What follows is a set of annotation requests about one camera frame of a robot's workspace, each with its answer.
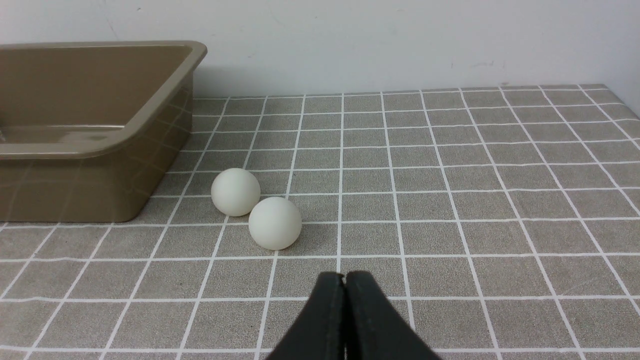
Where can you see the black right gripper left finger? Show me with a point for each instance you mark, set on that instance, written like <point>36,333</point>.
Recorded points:
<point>316,333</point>

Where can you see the white table-tennis ball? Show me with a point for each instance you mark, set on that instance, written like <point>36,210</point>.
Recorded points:
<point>275,223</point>
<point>235,192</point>

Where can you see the olive plastic bin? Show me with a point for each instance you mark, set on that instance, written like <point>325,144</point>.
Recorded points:
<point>89,129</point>

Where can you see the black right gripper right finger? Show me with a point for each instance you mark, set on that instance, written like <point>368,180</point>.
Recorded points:
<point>375,330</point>

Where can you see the grey checkered tablecloth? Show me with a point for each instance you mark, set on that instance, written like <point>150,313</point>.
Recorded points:
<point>502,223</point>

